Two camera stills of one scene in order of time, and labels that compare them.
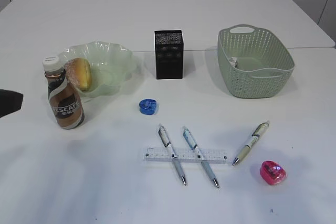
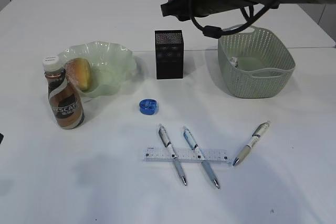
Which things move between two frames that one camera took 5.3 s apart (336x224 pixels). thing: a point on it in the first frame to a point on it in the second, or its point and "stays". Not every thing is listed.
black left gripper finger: (10, 101) to (1, 136)
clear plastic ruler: (185, 155) stays
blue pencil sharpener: (147, 106) stays
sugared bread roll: (79, 71) stays
